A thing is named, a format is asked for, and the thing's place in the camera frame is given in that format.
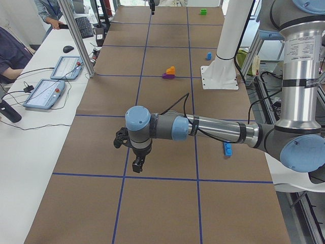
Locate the black cylindrical device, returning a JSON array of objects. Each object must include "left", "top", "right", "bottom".
[{"left": 1, "top": 100, "right": 22, "bottom": 123}]

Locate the aluminium table frame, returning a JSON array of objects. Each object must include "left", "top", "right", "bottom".
[{"left": 237, "top": 35, "right": 325, "bottom": 244}]

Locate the aluminium frame post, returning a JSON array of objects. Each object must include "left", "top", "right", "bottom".
[{"left": 57, "top": 0, "right": 95, "bottom": 78}]

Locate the small blue block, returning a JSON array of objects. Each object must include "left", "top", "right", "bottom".
[{"left": 206, "top": 52, "right": 212, "bottom": 60}]

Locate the upper teach pendant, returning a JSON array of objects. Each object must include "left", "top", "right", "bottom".
[{"left": 50, "top": 56, "right": 83, "bottom": 80}]

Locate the teach pendant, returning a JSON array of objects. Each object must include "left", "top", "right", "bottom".
[
  {"left": 50, "top": 56, "right": 83, "bottom": 80},
  {"left": 23, "top": 79, "right": 66, "bottom": 110}
]

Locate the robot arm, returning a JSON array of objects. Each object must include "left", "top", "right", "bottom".
[{"left": 125, "top": 1, "right": 324, "bottom": 173}]

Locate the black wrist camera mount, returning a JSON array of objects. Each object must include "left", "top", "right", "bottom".
[{"left": 113, "top": 127, "right": 132, "bottom": 148}]

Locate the white chair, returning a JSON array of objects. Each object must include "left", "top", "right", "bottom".
[{"left": 265, "top": 153, "right": 324, "bottom": 194}]

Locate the black camera cable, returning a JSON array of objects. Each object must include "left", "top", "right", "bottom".
[{"left": 162, "top": 92, "right": 242, "bottom": 144}]

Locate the purple trapezoid block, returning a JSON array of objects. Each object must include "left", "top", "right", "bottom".
[{"left": 162, "top": 73, "right": 175, "bottom": 79}]

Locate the green block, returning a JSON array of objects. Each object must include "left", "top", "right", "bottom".
[{"left": 200, "top": 8, "right": 207, "bottom": 16}]

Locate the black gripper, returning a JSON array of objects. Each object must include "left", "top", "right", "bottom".
[{"left": 132, "top": 146, "right": 152, "bottom": 173}]

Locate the black keyboard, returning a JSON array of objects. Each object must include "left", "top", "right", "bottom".
[{"left": 75, "top": 17, "right": 93, "bottom": 39}]

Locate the lower teach pendant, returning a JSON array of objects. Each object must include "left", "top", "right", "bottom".
[{"left": 23, "top": 79, "right": 66, "bottom": 110}]

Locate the seated person dark shirt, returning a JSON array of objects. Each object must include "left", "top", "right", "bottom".
[{"left": 1, "top": 27, "right": 32, "bottom": 84}]

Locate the black computer mouse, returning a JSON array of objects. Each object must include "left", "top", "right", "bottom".
[{"left": 62, "top": 45, "right": 75, "bottom": 53}]

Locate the long blue studded brick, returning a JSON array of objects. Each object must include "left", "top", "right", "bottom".
[{"left": 223, "top": 142, "right": 233, "bottom": 157}]

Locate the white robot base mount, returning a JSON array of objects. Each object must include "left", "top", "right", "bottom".
[{"left": 201, "top": 0, "right": 254, "bottom": 90}]

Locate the standing person background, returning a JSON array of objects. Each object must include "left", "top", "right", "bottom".
[{"left": 34, "top": 0, "right": 63, "bottom": 29}]

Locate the orange trapezoid block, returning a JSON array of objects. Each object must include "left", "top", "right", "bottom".
[{"left": 166, "top": 66, "right": 175, "bottom": 75}]

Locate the black phone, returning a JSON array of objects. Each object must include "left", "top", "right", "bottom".
[{"left": 59, "top": 23, "right": 69, "bottom": 29}]

